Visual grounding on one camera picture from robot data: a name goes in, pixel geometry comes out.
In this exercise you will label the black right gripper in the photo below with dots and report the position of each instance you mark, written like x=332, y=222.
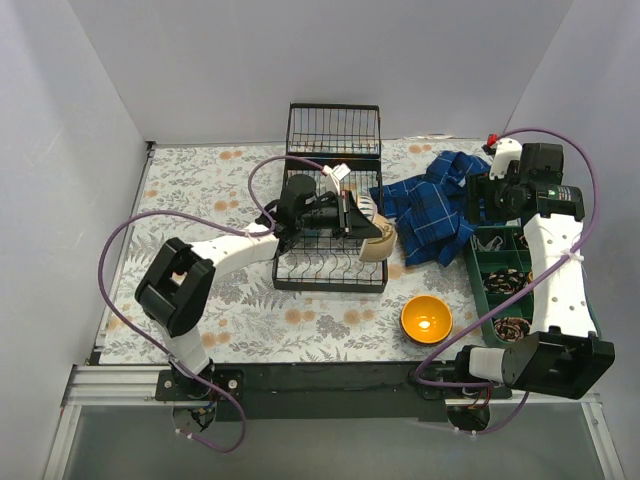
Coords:
x=476, y=198

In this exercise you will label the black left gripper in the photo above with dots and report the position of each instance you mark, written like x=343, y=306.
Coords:
x=343, y=215

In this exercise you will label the white ceramic bowl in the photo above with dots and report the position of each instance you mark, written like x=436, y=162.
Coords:
x=380, y=248

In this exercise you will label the white bowl with blue leaves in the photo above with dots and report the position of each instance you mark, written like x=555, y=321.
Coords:
x=367, y=206

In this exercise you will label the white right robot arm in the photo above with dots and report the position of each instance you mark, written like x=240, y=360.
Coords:
x=562, y=354

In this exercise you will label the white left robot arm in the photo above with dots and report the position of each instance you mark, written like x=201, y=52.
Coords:
x=175, y=289

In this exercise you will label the blue plaid shirt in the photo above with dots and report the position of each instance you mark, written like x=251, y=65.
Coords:
x=428, y=209

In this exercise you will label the green compartment tray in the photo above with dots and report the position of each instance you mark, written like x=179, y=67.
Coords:
x=499, y=266

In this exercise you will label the orange ceramic bowl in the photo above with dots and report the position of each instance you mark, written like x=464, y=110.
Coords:
x=426, y=320

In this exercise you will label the floral table mat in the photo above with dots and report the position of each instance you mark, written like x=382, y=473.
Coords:
x=247, y=319

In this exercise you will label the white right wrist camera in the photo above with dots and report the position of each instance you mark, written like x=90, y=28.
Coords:
x=502, y=152

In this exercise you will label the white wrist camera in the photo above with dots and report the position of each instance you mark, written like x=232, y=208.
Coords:
x=502, y=152
x=333, y=177

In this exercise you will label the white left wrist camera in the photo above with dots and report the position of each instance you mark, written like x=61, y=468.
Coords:
x=333, y=177

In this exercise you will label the black wire dish rack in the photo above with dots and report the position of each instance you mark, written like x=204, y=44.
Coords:
x=332, y=135

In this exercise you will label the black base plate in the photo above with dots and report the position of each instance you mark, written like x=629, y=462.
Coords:
x=326, y=390

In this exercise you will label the aluminium frame rail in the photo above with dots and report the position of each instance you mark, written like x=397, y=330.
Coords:
x=127, y=385

